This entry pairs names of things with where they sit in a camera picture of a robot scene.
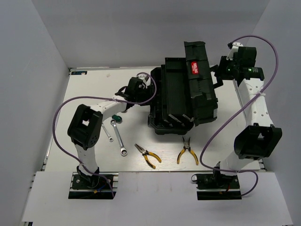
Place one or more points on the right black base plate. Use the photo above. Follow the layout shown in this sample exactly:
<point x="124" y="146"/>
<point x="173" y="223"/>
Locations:
<point x="216" y="187"/>

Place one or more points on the right yellow needle-nose pliers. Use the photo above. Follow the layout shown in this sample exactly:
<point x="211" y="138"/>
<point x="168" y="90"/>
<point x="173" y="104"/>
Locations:
<point x="187" y="147"/>

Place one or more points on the left yellow needle-nose pliers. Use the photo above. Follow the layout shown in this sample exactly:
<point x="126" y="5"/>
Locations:
<point x="146" y="153"/>

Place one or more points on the green stubby screwdriver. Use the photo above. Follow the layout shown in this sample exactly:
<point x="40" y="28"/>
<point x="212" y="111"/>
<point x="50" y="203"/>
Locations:
<point x="117" y="118"/>

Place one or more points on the short silver combination wrench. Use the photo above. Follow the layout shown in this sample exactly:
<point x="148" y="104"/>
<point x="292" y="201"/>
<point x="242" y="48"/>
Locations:
<point x="107" y="133"/>

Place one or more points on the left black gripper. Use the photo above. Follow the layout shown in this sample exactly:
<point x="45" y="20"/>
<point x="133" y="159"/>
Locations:
<point x="148" y="92"/>

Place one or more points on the black plastic toolbox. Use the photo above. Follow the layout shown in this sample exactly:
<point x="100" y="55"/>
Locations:
<point x="185" y="94"/>

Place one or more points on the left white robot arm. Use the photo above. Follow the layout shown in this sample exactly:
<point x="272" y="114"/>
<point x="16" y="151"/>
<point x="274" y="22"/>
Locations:
<point x="85" y="127"/>

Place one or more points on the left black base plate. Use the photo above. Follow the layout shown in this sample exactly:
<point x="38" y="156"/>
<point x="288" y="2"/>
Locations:
<point x="101" y="191"/>

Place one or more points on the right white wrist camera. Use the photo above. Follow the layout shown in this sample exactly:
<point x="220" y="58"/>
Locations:
<point x="233" y="46"/>

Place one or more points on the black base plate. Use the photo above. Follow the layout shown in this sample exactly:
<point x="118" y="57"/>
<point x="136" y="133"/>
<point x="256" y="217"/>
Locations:
<point x="101" y="191"/>
<point x="216" y="187"/>

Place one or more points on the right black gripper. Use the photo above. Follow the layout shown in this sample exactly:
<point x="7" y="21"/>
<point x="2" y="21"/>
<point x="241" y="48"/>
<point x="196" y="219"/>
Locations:
<point x="223" y="62"/>

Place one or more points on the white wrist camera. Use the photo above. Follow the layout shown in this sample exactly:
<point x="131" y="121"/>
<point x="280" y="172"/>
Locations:
<point x="233" y="46"/>
<point x="144" y="77"/>

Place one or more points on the long silver combination wrench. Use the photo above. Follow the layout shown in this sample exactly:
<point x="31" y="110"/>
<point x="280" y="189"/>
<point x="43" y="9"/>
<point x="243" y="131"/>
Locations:
<point x="123" y="150"/>

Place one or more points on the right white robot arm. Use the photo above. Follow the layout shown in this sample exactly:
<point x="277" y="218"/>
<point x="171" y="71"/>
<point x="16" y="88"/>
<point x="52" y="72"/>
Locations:
<point x="260" y="136"/>

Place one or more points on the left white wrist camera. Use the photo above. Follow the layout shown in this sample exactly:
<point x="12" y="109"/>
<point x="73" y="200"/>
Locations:
<point x="144" y="77"/>

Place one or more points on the yellow needle-nose pliers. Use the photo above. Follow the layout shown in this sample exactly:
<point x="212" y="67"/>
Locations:
<point x="146" y="153"/>
<point x="187" y="147"/>

